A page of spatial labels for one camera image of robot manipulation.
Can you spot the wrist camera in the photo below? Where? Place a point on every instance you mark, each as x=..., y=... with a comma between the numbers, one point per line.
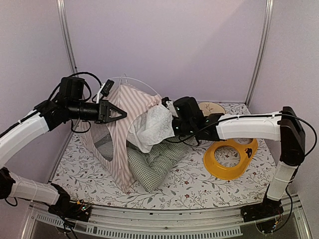
x=104, y=90
x=166, y=102

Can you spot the right aluminium frame post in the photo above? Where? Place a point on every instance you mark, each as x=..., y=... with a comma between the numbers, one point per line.
x=261, y=50

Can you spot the green checkered cushion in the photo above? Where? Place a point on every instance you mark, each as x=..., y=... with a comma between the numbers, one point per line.
x=157, y=161

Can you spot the floral table mat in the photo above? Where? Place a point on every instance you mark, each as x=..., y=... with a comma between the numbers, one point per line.
x=187, y=186

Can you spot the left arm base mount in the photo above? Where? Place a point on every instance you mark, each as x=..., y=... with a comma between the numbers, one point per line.
x=65, y=208

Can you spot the yellow bowl stand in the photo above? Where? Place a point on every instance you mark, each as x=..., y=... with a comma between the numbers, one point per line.
x=228, y=160

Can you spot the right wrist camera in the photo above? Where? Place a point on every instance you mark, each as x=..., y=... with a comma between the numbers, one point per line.
x=166, y=102

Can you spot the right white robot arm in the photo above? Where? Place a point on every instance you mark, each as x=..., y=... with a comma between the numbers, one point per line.
x=283, y=126

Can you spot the front aluminium rail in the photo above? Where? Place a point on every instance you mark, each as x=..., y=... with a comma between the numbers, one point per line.
x=125, y=223

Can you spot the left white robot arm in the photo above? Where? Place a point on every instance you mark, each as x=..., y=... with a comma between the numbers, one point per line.
x=15, y=138

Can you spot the beige bowl behind cushion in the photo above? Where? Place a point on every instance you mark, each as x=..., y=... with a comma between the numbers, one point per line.
x=208, y=108

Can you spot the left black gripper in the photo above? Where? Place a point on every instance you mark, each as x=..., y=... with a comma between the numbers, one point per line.
x=103, y=115

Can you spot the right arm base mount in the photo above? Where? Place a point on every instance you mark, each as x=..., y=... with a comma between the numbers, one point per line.
x=267, y=208

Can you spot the pink striped pet tent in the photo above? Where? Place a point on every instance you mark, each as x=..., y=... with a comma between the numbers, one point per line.
x=147, y=130

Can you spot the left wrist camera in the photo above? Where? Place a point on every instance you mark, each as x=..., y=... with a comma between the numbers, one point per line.
x=104, y=90

